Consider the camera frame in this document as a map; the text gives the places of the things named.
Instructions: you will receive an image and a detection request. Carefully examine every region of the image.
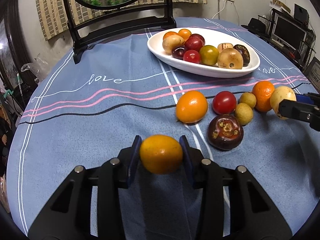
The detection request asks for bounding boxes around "longan fruit front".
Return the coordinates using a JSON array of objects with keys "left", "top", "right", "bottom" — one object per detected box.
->
[{"left": 234, "top": 103, "right": 253, "bottom": 126}]

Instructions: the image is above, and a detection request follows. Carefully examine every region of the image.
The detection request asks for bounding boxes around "longan fruit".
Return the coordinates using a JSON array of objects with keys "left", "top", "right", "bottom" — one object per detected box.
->
[
  {"left": 239, "top": 92, "right": 257, "bottom": 109},
  {"left": 234, "top": 103, "right": 253, "bottom": 126}
]

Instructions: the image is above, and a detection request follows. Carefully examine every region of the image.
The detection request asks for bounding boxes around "clear plastic bag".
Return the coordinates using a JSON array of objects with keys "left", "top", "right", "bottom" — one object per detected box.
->
[{"left": 21, "top": 55, "right": 50, "bottom": 83}]

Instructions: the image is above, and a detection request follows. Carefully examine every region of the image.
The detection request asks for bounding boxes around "white oval plate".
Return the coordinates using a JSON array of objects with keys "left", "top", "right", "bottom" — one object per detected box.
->
[{"left": 147, "top": 28, "right": 260, "bottom": 78}]

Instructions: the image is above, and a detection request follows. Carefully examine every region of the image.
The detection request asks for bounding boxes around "small red cherry tomato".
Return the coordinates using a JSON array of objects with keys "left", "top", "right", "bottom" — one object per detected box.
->
[{"left": 183, "top": 50, "right": 201, "bottom": 64}]

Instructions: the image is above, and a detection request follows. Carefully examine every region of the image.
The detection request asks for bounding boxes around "beige checkered curtain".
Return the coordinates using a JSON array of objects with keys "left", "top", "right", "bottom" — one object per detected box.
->
[{"left": 34, "top": 0, "right": 208, "bottom": 41}]

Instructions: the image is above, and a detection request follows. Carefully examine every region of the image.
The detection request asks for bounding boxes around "blue striped tablecloth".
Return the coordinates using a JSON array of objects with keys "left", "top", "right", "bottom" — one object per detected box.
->
[{"left": 7, "top": 18, "right": 319, "bottom": 233}]

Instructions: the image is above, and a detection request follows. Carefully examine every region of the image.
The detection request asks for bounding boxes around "black speaker box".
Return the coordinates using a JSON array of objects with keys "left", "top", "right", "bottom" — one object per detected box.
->
[{"left": 293, "top": 4, "right": 309, "bottom": 27}]

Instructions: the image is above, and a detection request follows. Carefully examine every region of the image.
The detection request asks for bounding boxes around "pale cream round fruit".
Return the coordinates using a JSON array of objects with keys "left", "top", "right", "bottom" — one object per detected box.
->
[{"left": 270, "top": 86, "right": 297, "bottom": 120}]

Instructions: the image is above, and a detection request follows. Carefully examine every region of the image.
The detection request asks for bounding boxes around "dark brown mangosteen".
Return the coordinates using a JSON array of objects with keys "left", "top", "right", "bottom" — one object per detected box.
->
[{"left": 233, "top": 44, "right": 251, "bottom": 67}]

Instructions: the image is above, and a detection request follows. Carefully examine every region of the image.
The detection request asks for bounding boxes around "beige round fruit with hole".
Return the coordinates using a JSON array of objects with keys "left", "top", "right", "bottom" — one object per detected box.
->
[{"left": 217, "top": 48, "right": 244, "bottom": 69}]

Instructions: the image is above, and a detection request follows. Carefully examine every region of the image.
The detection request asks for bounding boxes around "longan fruit back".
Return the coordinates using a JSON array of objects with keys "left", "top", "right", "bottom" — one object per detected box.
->
[{"left": 239, "top": 92, "right": 257, "bottom": 109}]

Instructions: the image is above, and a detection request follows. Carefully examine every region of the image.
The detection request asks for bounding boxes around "black hat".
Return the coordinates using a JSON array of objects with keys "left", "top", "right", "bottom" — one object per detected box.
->
[{"left": 241, "top": 18, "right": 266, "bottom": 36}]

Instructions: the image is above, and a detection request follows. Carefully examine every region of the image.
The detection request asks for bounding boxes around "striped beige melon fruit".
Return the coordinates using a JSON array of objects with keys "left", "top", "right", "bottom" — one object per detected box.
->
[{"left": 217, "top": 43, "right": 233, "bottom": 53}]

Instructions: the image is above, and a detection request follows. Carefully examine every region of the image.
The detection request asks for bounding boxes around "small dark red plum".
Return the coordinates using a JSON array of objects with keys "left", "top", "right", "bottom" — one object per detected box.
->
[{"left": 171, "top": 46, "right": 187, "bottom": 60}]

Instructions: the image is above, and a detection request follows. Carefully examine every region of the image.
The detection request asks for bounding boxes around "beige potato shaped fruit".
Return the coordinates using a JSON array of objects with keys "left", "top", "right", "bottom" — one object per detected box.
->
[{"left": 162, "top": 35, "right": 185, "bottom": 55}]

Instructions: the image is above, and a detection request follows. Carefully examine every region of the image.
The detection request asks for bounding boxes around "large red plum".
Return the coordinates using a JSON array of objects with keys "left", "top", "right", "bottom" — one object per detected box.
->
[{"left": 184, "top": 37, "right": 204, "bottom": 52}]

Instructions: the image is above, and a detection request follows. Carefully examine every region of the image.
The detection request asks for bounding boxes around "goldfish round screen ornament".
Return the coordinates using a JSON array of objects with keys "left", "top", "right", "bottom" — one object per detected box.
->
[{"left": 63, "top": 0, "right": 176, "bottom": 64}]

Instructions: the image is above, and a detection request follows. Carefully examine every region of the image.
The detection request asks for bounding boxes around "red tomato on table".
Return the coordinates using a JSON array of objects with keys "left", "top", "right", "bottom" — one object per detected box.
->
[{"left": 212, "top": 91, "right": 236, "bottom": 115}]

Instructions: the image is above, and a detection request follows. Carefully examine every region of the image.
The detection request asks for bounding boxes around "yellow green tomato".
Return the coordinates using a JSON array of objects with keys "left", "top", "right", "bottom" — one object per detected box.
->
[{"left": 199, "top": 45, "right": 219, "bottom": 66}]

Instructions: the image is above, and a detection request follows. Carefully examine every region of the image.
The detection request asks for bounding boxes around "orange kumquat back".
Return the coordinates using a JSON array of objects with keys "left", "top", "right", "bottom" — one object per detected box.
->
[{"left": 139, "top": 134, "right": 183, "bottom": 175}]

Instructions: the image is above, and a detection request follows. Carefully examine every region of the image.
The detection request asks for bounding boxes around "large orange mandarin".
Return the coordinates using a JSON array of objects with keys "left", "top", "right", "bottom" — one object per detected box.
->
[{"left": 163, "top": 31, "right": 178, "bottom": 40}]

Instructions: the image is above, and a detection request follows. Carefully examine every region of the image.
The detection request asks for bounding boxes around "orange persimmon fruit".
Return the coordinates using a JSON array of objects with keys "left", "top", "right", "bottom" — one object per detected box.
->
[{"left": 176, "top": 90, "right": 208, "bottom": 124}]

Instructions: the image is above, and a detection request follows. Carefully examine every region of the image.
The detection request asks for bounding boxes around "computer monitor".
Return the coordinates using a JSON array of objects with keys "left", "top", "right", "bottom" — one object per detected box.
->
[{"left": 271, "top": 16, "right": 306, "bottom": 50}]

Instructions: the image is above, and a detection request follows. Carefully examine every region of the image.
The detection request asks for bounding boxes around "small orange tangerine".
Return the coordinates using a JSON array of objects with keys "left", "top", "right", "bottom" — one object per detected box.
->
[{"left": 178, "top": 29, "right": 191, "bottom": 41}]

